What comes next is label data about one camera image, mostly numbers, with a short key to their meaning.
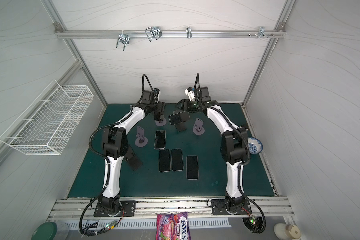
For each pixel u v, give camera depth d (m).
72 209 0.75
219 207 0.73
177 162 0.88
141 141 0.98
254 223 0.72
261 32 0.76
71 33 0.79
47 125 0.68
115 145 0.59
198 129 1.01
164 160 0.92
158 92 0.93
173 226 0.67
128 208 0.74
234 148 0.54
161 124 1.08
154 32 0.76
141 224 0.70
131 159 0.88
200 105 0.73
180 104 0.82
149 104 0.82
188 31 0.72
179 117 1.47
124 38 0.79
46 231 0.59
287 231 0.60
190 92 0.84
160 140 1.15
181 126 1.07
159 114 1.01
